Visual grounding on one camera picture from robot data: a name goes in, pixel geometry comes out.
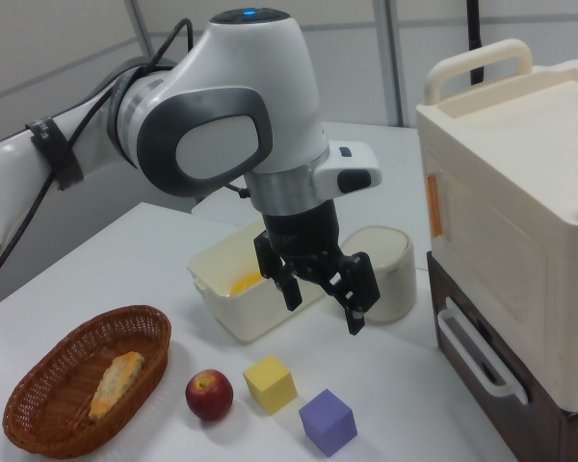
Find dark brown drawer unit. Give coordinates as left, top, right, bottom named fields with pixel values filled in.
left=426, top=251, right=578, bottom=462

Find brown wicker oval basket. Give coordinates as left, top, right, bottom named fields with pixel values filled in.
left=2, top=304, right=173, bottom=460

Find yellow round plate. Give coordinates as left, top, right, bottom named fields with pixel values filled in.
left=229, top=271, right=266, bottom=296

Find purple cube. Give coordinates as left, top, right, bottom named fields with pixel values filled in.
left=298, top=388, right=358, bottom=458

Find red apple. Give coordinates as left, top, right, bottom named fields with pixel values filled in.
left=185, top=369, right=235, bottom=423

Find orange cabinet door handle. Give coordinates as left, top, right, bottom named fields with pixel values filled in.
left=426, top=173, right=446, bottom=239

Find yellow toy corn cob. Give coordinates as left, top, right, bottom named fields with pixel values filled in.
left=88, top=351, right=145, bottom=423

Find cream toy cabinet with handle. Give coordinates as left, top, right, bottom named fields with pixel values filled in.
left=415, top=38, right=578, bottom=415

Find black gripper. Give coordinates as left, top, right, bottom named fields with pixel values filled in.
left=253, top=200, right=382, bottom=337

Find white drawer handle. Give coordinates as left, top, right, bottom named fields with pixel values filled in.
left=435, top=309, right=530, bottom=406

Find black cable strap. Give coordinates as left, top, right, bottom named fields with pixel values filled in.
left=25, top=115, right=85, bottom=192

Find white rectangular plastic bin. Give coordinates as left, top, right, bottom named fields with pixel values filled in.
left=187, top=221, right=341, bottom=345

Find yellow cube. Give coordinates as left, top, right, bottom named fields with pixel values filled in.
left=242, top=354, right=299, bottom=416

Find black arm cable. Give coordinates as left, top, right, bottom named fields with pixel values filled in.
left=0, top=17, right=195, bottom=280

